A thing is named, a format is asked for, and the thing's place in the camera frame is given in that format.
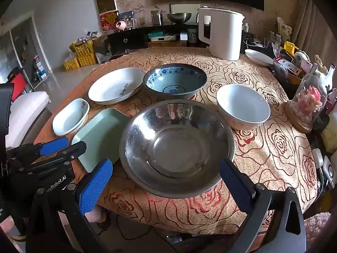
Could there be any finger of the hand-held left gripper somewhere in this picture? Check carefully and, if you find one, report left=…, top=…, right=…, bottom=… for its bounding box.
left=16, top=141, right=87, bottom=175
left=7, top=136, right=69, bottom=164

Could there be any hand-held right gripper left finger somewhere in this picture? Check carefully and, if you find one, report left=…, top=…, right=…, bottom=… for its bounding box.
left=25, top=158, right=114, bottom=253

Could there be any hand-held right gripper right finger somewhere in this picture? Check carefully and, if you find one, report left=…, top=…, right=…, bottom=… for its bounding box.
left=219, top=159, right=307, bottom=253

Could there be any green rectangular plate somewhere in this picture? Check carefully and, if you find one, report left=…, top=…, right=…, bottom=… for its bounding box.
left=72, top=108, right=132, bottom=173

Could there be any large stainless steel bowl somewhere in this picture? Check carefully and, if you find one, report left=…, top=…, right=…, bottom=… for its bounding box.
left=119, top=100, right=235, bottom=199

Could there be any white ceramic bowl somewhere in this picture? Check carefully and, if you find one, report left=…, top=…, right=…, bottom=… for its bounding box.
left=216, top=83, right=271, bottom=131

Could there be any blue patterned ceramic bowl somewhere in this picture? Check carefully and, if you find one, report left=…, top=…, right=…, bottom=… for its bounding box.
left=143, top=64, right=207, bottom=101

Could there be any small white oval dish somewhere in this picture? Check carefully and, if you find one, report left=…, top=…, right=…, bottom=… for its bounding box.
left=52, top=98, right=90, bottom=136

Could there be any white cushion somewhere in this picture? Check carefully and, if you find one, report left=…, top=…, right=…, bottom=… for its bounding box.
left=5, top=91, right=50, bottom=148

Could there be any red chair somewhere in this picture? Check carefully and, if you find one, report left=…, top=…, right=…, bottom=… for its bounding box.
left=7, top=69, right=33, bottom=99

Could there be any white deep plate black rim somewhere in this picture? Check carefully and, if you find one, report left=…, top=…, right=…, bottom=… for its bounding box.
left=88, top=67, right=146, bottom=105

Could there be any shelf with boxes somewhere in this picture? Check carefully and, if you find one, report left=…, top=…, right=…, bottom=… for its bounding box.
left=33, top=55, right=46, bottom=79

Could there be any yellow plastic crate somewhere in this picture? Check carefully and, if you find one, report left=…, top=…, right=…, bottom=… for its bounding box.
left=76, top=53, right=96, bottom=67
left=72, top=40, right=94, bottom=57
left=63, top=58, right=81, bottom=71

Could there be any white handheld device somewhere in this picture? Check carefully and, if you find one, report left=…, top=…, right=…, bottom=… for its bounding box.
left=322, top=155, right=337, bottom=187

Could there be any cardboard box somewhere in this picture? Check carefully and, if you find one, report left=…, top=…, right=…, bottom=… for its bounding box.
left=92, top=35, right=109, bottom=64

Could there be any glass dome with pink flowers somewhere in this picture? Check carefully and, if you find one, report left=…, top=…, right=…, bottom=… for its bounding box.
left=285, top=74, right=328, bottom=134

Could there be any black low cabinet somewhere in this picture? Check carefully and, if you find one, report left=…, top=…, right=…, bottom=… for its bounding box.
left=107, top=24, right=264, bottom=56

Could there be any plain white plate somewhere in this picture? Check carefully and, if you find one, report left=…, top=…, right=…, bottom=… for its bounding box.
left=244, top=49, right=275, bottom=67

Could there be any red gift box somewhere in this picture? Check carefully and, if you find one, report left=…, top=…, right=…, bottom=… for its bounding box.
left=99, top=10, right=119, bottom=32

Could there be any wooden box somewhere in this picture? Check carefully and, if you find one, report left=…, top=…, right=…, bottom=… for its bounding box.
left=147, top=41, right=179, bottom=48

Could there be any stack of books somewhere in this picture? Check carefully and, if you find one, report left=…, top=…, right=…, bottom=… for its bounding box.
left=148, top=32, right=176, bottom=42

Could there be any blue box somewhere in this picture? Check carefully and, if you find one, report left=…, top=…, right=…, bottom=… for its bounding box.
left=119, top=11, right=136, bottom=28

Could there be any yellow plastic box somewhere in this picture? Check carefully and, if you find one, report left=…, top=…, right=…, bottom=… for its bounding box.
left=284, top=41, right=299, bottom=56

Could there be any white electric kettle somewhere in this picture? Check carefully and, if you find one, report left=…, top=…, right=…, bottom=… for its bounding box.
left=197, top=7, right=246, bottom=61

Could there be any steel cup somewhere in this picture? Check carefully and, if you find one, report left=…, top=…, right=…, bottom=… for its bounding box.
left=151, top=10, right=164, bottom=26

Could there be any steel bowl on stand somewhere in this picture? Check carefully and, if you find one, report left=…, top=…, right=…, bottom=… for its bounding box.
left=166, top=13, right=193, bottom=25

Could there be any white board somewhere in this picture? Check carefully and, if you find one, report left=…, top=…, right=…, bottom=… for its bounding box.
left=170, top=3, right=202, bottom=15

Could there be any beige curtain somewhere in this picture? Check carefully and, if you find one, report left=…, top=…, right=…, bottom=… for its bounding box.
left=292, top=0, right=316, bottom=48

